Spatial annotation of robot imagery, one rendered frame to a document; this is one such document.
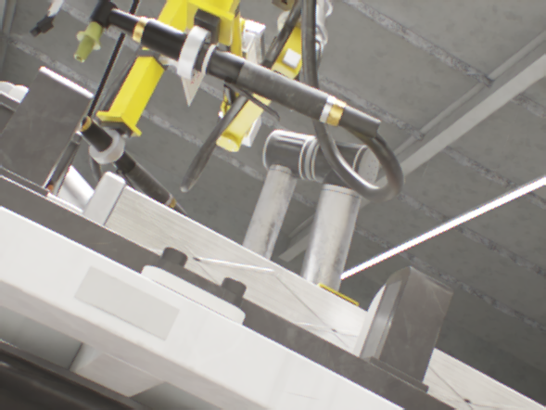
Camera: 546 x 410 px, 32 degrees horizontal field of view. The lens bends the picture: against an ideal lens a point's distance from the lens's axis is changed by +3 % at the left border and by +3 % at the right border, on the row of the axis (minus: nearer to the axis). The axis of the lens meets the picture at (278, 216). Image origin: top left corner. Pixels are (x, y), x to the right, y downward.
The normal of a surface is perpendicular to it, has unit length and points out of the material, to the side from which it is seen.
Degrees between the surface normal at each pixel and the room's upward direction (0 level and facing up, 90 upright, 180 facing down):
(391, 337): 90
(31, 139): 90
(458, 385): 90
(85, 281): 90
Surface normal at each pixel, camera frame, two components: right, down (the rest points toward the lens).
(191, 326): 0.33, -0.25
